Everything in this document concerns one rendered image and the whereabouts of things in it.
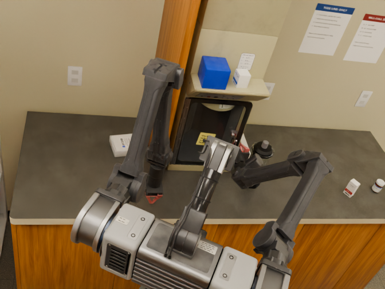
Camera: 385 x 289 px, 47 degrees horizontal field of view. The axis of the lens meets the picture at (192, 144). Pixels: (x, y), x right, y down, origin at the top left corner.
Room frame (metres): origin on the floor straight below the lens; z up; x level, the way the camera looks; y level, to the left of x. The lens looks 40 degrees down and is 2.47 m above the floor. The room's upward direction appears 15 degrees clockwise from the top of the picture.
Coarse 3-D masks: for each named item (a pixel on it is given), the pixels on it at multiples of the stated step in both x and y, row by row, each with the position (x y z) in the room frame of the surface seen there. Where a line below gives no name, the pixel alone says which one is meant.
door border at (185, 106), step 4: (188, 100) 1.56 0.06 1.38; (184, 104) 1.55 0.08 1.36; (188, 104) 1.56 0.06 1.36; (184, 108) 1.56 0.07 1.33; (184, 112) 1.56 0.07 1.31; (184, 116) 1.56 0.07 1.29; (184, 120) 1.56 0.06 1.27; (180, 124) 1.56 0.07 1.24; (180, 128) 1.56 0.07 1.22; (180, 132) 1.56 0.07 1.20; (180, 136) 1.56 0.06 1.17; (176, 140) 1.56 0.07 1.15; (176, 144) 1.56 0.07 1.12; (176, 148) 1.56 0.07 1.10; (172, 152) 1.56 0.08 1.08; (176, 152) 1.56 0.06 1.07; (176, 156) 1.57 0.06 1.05; (172, 160) 1.56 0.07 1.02
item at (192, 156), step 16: (192, 112) 1.57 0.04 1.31; (208, 112) 1.60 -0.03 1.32; (224, 112) 1.62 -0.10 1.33; (240, 112) 1.64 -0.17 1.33; (192, 128) 1.58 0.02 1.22; (208, 128) 1.60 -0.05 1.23; (224, 128) 1.63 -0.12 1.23; (240, 128) 1.65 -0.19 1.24; (192, 144) 1.59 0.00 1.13; (176, 160) 1.57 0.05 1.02; (192, 160) 1.59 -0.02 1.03
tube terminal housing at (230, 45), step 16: (208, 32) 1.58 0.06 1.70; (224, 32) 1.60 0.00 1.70; (240, 32) 1.62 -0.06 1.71; (192, 48) 1.62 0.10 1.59; (208, 48) 1.58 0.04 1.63; (224, 48) 1.61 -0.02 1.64; (240, 48) 1.63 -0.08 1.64; (256, 48) 1.65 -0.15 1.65; (272, 48) 1.67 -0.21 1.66; (192, 64) 1.57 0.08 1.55; (256, 64) 1.66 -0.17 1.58; (192, 96) 1.58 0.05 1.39; (176, 112) 1.63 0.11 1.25; (176, 128) 1.58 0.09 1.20
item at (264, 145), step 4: (264, 140) 1.65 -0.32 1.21; (256, 144) 1.65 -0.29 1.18; (260, 144) 1.65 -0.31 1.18; (264, 144) 1.63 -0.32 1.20; (268, 144) 1.67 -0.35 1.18; (256, 148) 1.63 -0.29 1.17; (260, 148) 1.63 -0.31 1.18; (264, 148) 1.63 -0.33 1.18; (268, 148) 1.64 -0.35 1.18; (260, 152) 1.61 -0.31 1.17; (264, 152) 1.61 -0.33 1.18; (268, 152) 1.62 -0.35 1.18; (272, 152) 1.64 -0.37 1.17
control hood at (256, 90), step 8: (192, 80) 1.52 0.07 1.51; (256, 80) 1.65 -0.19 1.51; (192, 88) 1.49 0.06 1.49; (200, 88) 1.47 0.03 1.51; (232, 88) 1.53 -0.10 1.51; (240, 88) 1.55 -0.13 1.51; (248, 88) 1.57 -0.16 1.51; (256, 88) 1.58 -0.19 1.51; (264, 88) 1.60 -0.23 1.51; (248, 96) 1.56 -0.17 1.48; (256, 96) 1.56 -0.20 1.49; (264, 96) 1.56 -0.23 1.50
